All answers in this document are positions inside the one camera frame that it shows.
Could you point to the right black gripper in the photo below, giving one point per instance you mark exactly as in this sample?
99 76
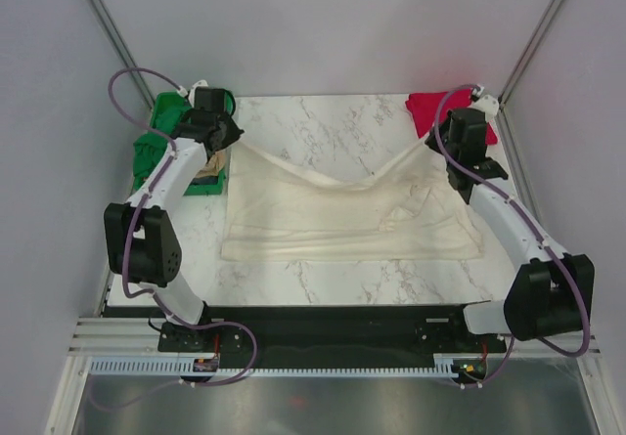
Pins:
432 142

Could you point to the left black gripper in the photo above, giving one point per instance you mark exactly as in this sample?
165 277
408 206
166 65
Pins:
234 133

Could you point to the green plastic bin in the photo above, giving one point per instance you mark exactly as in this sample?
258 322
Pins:
194 125

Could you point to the cream t shirt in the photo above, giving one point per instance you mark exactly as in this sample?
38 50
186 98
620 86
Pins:
277 211

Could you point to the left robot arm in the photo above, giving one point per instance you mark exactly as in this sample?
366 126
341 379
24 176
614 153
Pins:
141 242

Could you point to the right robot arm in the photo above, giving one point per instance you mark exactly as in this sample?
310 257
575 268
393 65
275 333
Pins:
551 292

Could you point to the red folded t shirt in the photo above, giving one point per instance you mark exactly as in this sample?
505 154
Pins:
423 106

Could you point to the tan t shirt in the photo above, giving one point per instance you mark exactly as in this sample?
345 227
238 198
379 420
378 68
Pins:
214 165

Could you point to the green t shirt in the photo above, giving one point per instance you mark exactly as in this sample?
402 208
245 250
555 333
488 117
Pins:
150 147

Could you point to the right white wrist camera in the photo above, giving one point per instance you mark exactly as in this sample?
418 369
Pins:
484 102

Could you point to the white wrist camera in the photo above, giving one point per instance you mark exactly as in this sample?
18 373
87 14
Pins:
484 102
189 94

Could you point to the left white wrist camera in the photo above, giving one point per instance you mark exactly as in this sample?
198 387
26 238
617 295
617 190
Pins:
189 94

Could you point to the left aluminium frame post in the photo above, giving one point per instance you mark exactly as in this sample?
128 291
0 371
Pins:
108 25

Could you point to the aluminium frame post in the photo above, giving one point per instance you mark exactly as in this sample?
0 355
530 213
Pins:
535 41
108 25

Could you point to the right aluminium frame post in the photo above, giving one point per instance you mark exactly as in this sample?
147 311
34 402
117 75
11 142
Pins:
535 41

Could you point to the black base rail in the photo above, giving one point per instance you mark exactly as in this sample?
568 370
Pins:
330 334

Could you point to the white slotted cable duct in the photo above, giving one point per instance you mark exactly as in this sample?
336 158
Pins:
209 365

